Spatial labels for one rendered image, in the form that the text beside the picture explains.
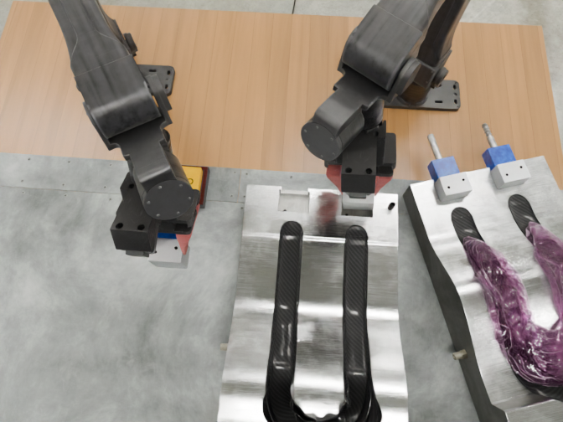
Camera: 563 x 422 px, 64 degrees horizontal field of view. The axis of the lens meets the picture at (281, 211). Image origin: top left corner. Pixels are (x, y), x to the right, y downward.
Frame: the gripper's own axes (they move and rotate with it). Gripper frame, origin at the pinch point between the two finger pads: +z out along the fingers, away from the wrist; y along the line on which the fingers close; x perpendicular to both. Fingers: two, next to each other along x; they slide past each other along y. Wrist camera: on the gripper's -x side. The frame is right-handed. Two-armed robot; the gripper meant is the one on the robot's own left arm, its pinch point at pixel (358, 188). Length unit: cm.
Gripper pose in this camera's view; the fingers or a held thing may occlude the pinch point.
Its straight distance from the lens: 74.4
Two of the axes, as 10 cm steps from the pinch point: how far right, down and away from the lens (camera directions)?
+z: 1.0, 6.4, 7.6
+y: 9.8, 0.5, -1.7
